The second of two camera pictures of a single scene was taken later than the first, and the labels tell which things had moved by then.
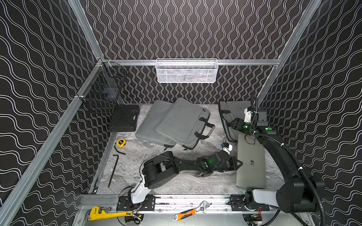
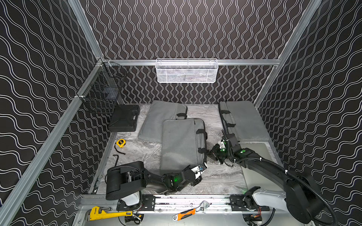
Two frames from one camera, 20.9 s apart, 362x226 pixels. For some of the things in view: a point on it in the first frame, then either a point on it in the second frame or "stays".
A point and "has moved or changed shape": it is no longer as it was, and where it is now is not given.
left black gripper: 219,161 -> 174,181
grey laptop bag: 186,124 has moved or changed shape
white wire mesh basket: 186,70 stays
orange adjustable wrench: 201,207 stays
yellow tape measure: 120,142 stays
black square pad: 124,118 stays
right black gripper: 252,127 -> 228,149
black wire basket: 101,90 stays
